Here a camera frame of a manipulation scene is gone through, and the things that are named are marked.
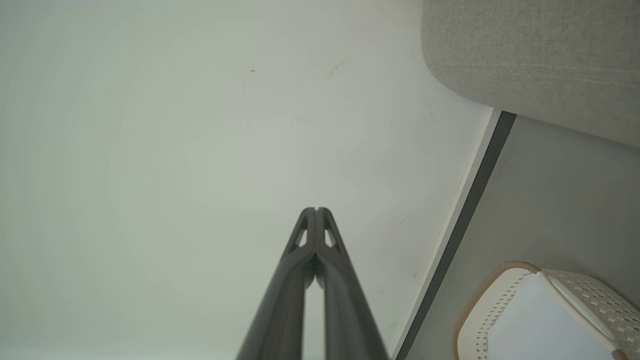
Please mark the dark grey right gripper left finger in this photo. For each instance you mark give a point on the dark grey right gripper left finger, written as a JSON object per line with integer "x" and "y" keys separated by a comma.
{"x": 285, "y": 295}

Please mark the white woven laundry basket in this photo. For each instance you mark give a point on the white woven laundry basket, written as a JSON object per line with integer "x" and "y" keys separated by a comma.
{"x": 595, "y": 295}

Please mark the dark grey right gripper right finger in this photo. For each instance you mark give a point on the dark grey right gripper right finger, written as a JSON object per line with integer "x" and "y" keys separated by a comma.
{"x": 345, "y": 300}

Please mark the dark grey baseboard strip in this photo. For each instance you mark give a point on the dark grey baseboard strip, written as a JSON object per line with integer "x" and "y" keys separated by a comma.
{"x": 475, "y": 200}

